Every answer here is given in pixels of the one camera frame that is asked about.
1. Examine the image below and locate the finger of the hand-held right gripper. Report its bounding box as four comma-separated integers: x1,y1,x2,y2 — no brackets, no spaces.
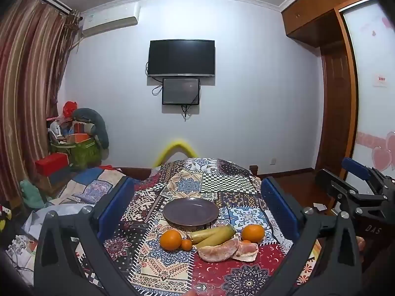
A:
342,157,395,192
316,169,388,216

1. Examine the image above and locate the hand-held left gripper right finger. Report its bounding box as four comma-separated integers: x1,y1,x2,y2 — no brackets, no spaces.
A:
261,176,362,296

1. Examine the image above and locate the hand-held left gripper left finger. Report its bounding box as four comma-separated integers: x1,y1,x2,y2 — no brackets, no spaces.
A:
33,177,136,296

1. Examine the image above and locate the large orange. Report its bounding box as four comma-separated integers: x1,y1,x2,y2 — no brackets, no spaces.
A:
159,229,183,251
241,224,265,243

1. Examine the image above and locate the pomelo peel segment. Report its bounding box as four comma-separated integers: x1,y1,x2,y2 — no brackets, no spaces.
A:
198,237,240,263
231,242,259,261

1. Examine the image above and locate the peeled yellow banana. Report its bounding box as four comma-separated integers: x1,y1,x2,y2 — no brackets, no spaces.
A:
187,225,236,243
196,230,237,250

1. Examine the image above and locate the dark purple plate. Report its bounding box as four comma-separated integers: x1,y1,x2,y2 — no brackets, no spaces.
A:
162,198,220,227

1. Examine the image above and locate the patchwork quilt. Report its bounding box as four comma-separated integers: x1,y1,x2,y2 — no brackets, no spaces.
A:
51,166,128,206

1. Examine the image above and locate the white heart-sticker wardrobe door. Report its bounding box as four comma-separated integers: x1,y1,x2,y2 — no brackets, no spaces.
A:
342,0,395,177

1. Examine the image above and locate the blue box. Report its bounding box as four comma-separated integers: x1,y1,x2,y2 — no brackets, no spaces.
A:
46,167,74,189

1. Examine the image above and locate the red box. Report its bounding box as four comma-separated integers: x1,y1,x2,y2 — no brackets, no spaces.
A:
35,152,69,176

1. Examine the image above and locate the teal plush toy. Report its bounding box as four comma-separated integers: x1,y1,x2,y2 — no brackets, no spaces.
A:
19,180,47,209

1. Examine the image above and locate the grey plush pillow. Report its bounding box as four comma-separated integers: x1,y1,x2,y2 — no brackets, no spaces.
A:
72,108,110,150

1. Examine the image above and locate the patchwork printed tablecloth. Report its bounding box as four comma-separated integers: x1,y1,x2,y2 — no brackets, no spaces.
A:
82,157,324,296

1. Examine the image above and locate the yellow chair back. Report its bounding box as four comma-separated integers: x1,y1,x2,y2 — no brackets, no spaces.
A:
154,139,198,167

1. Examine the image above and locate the red plastic bag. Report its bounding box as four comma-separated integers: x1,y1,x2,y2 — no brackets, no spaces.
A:
62,101,78,116

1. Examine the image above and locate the small black monitor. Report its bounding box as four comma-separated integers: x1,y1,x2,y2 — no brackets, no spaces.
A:
162,78,201,106

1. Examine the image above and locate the striped brown curtain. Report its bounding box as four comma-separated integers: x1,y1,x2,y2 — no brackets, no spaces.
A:
0,0,78,205

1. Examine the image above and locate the wooden overhead cabinet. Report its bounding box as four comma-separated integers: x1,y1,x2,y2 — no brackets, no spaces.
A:
281,0,375,49

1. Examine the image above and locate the white air conditioner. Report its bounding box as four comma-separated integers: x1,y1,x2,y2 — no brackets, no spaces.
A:
81,2,140,37

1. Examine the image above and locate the curtain rod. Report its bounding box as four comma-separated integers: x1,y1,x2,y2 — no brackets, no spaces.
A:
26,0,82,19

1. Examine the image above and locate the dark wooden bed frame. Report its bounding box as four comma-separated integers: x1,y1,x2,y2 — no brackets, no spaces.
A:
118,165,260,180

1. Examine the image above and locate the black wall television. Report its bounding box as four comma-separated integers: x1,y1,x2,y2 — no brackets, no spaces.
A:
147,39,216,78

